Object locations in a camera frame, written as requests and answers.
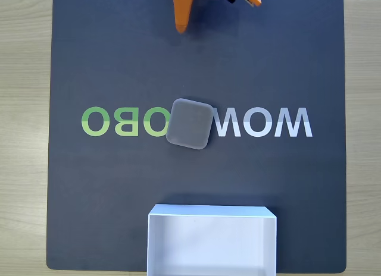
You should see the grey square usb hub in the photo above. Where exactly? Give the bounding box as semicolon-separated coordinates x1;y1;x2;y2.
165;98;214;150

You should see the dark mat with WOWROBO print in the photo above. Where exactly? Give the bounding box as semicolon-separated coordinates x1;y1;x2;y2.
46;0;348;272

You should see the white cardboard box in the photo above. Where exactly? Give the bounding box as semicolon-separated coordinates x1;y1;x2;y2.
147;203;278;276

